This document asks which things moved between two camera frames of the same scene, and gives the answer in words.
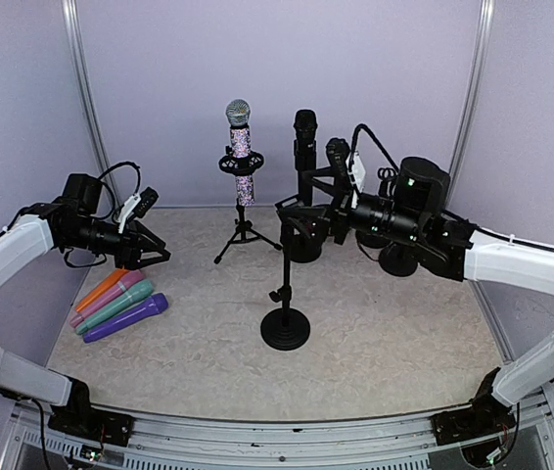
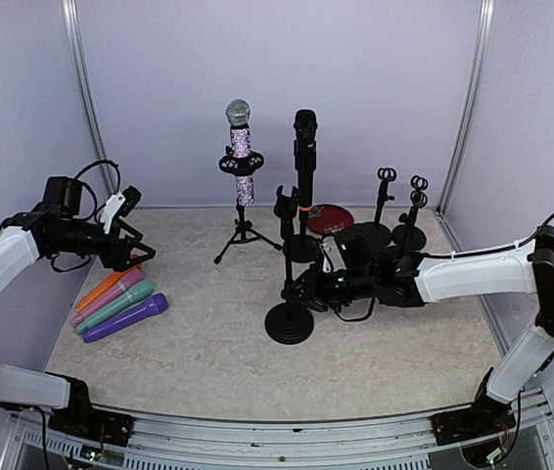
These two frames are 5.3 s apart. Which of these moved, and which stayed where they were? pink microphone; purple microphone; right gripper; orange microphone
Moved: right gripper
Stayed: orange microphone; pink microphone; purple microphone
